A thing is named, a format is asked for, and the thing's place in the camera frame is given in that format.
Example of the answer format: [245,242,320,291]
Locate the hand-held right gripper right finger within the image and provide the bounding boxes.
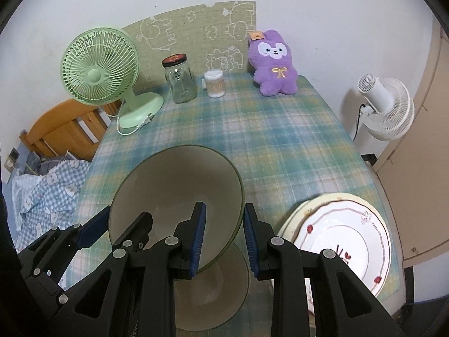
[244,203,397,337]

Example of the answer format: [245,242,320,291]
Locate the white standing fan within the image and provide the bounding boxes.
[352,73,415,151]

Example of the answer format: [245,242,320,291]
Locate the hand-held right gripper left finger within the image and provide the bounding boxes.
[52,202,207,337]

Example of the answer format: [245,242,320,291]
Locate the blue checked blanket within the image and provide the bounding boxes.
[10,152,92,250]

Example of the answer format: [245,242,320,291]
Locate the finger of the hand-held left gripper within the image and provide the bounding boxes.
[110,211,154,253]
[17,205,111,302]

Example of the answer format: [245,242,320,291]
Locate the green printed wall mat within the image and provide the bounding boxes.
[121,1,257,94]

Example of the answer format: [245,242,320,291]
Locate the cotton swab container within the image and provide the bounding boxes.
[204,70,226,98]

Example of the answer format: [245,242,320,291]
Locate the blue floral ceramic bowl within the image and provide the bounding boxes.
[173,242,250,331]
[109,145,245,272]

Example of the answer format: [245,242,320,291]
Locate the dark plastic bin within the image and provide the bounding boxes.
[396,295,446,337]

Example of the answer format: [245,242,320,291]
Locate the green desk fan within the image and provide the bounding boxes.
[60,26,164,137]

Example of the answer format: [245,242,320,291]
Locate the black fan cable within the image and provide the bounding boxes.
[352,103,369,142]

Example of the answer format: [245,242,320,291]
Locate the white fan cable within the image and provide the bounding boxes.
[117,112,155,136]

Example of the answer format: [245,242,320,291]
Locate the beaded yellow floral plate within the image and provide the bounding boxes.
[281,193,386,320]

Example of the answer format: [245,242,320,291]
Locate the wooden chair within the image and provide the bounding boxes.
[23,98,122,162]

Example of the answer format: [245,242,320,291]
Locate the purple plush toy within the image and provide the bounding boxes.
[247,30,299,97]

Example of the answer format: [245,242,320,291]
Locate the purple flower white plate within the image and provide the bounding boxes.
[293,200,391,297]

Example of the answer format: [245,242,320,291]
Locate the glass jar with dark lid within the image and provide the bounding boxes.
[162,53,198,104]

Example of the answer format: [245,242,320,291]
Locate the beige door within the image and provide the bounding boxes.
[372,17,449,271]

